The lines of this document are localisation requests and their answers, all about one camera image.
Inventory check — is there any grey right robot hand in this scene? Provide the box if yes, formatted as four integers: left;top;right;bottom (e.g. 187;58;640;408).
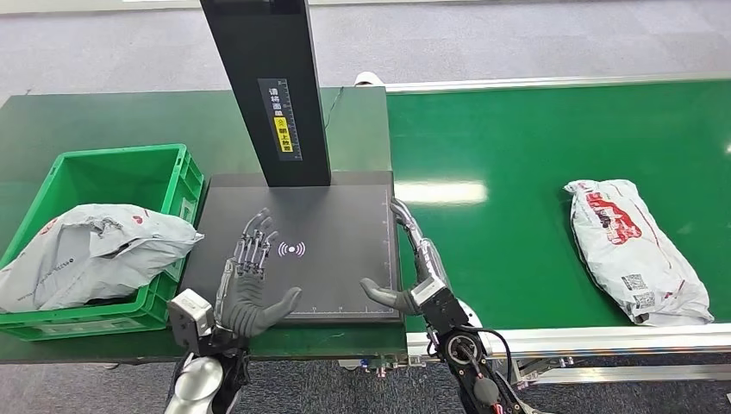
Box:
359;198;453;317

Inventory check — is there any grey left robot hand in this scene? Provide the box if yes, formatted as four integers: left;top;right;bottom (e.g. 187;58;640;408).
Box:
214;207;303;339

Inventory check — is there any grey courier bag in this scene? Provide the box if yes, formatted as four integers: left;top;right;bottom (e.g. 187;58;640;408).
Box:
0;204;205;314
564;179;715;328

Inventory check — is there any green conveyor belt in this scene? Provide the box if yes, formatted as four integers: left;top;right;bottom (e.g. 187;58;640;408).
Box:
387;79;731;333

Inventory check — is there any black inbound scanner machine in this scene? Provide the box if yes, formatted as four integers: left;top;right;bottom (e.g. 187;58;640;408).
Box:
178;0;405;327

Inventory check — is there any green plastic crate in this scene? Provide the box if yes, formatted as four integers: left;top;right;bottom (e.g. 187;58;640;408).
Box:
0;143;205;342

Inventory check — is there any black and yellow instruction label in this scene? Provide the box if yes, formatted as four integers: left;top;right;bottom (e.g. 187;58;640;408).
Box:
258;78;303;162

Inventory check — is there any grey courier bag, large red print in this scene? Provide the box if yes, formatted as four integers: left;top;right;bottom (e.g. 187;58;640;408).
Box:
564;179;715;328

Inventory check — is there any dark green table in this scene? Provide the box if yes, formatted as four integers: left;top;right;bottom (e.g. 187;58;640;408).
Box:
0;86;408;365

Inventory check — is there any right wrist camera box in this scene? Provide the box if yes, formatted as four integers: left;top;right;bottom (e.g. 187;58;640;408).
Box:
409;275;472;338

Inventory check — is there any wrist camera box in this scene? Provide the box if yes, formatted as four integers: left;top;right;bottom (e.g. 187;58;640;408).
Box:
166;288;216;355
409;275;472;338

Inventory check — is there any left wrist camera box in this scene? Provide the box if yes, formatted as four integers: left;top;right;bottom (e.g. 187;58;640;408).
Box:
166;288;216;355

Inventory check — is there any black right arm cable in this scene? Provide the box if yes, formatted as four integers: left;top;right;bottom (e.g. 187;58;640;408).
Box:
425;325;514;391

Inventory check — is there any silver conveyor frame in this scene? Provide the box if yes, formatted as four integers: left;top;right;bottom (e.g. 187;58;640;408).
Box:
385;71;731;385

